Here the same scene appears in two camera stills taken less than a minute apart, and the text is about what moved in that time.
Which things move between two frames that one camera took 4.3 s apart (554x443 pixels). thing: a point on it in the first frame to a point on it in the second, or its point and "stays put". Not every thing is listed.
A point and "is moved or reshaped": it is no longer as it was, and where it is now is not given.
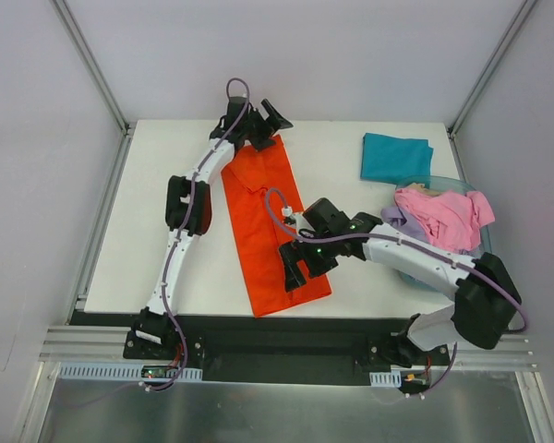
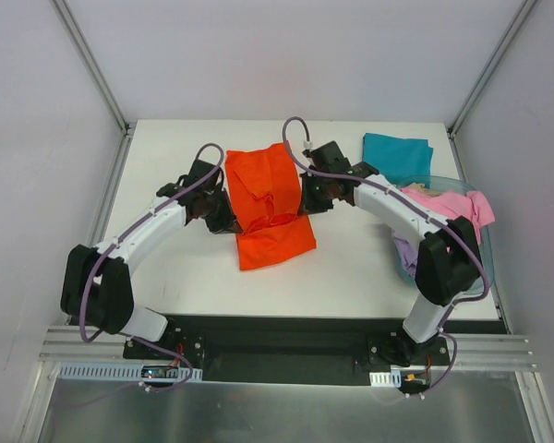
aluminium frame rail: [109, 344] stays put
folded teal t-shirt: [401, 161] stays put
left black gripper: [259, 127] to [222, 217]
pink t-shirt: [451, 220] stays put
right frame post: [493, 64] stays put
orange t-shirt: [261, 193] is moved or reshaped
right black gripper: [306, 260] to [310, 196]
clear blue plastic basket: [440, 211] stays put
